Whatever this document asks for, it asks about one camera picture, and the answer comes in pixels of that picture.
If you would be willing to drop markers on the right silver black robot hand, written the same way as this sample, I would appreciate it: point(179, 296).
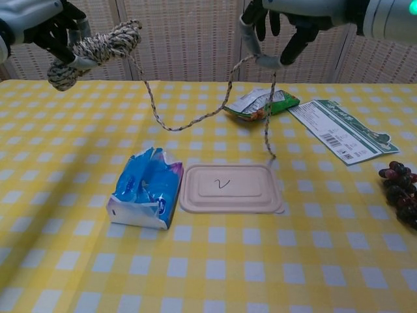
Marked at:
point(309, 13)

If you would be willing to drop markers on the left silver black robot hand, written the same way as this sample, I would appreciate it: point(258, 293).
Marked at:
point(32, 19)

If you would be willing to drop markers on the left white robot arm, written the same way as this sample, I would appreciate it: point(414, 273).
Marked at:
point(2, 42)

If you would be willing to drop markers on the green snack bag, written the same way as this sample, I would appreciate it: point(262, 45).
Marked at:
point(254, 106)

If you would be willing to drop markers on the green white packaging card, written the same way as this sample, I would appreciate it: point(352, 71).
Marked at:
point(342, 130)

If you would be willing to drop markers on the bamboo folding screen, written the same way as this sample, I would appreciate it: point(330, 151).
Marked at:
point(182, 49)

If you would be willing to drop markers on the beige container lid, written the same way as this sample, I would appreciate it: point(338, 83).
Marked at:
point(231, 192)

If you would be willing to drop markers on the dark red grape bunch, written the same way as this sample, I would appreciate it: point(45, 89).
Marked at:
point(400, 192)

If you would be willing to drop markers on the blue tissue pack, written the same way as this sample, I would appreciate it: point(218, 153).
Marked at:
point(146, 189)

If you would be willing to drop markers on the yellow checkered tablecloth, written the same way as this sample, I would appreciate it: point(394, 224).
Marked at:
point(208, 261)

